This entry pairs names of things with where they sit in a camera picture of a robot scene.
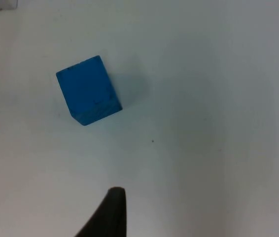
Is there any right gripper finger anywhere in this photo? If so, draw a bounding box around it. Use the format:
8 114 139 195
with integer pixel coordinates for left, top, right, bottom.
73 187 127 237

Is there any blue cube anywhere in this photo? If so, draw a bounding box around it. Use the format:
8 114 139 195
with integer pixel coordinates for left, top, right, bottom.
55 54 124 127

